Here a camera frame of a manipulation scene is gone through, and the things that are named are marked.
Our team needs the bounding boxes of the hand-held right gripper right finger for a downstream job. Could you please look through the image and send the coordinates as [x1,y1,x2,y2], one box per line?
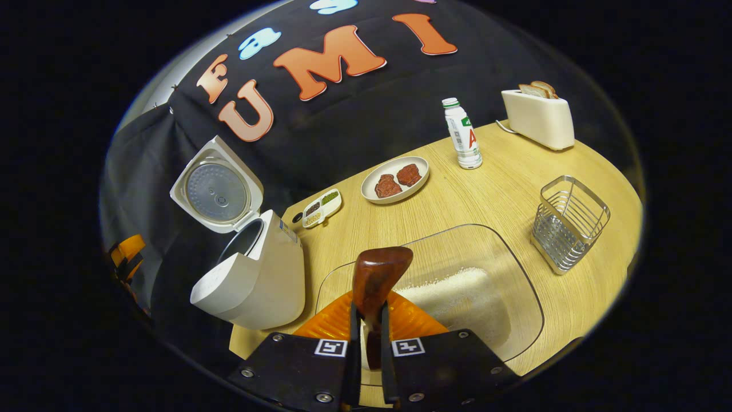
[379,291,521,411]

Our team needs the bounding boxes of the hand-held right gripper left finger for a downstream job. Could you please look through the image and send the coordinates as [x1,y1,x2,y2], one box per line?
[228,291,363,412]

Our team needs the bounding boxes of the brown wooden spoon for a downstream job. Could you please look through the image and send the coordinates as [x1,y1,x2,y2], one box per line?
[352,246,414,371]

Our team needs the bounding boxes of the white rice cooker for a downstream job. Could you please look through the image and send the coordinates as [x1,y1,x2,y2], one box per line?
[170,135,306,331]

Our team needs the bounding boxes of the metal wire chopstick holder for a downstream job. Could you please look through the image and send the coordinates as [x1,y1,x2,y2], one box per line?
[530,175,611,276]

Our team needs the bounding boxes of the white divided seasoning dish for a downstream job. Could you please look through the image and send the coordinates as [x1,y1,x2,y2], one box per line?
[301,188,343,229]

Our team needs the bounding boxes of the clear glass container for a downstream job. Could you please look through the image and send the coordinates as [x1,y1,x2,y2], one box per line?
[315,223,545,387]

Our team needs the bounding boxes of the brown meat piece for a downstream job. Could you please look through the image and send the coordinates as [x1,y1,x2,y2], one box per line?
[396,164,423,187]
[375,174,403,199]

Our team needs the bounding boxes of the white oval plate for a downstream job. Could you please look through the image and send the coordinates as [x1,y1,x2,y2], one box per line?
[360,156,430,205]

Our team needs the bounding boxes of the white drink bottle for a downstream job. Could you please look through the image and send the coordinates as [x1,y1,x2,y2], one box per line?
[441,97,483,170]

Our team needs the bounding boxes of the white toaster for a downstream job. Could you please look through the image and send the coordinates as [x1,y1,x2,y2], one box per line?
[501,89,575,152]

